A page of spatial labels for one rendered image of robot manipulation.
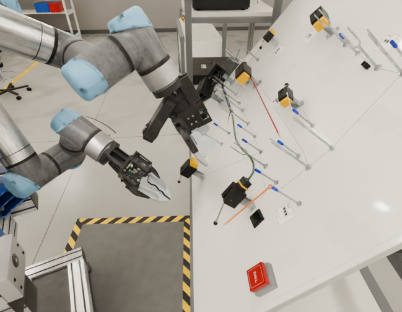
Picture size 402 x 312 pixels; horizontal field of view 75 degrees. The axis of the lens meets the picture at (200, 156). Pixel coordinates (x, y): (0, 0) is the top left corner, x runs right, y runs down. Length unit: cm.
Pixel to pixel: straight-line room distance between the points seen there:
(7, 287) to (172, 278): 126
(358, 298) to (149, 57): 97
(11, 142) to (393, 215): 80
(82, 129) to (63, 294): 123
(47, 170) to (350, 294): 100
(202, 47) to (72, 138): 314
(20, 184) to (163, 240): 146
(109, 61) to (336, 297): 96
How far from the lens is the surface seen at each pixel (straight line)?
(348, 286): 111
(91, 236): 223
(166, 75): 55
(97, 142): 71
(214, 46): 376
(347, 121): 73
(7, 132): 75
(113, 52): 52
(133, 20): 54
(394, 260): 100
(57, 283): 184
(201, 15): 152
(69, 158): 80
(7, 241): 85
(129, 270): 199
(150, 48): 54
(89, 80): 51
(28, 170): 76
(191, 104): 59
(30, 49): 61
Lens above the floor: 169
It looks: 38 degrees down
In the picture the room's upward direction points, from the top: straight up
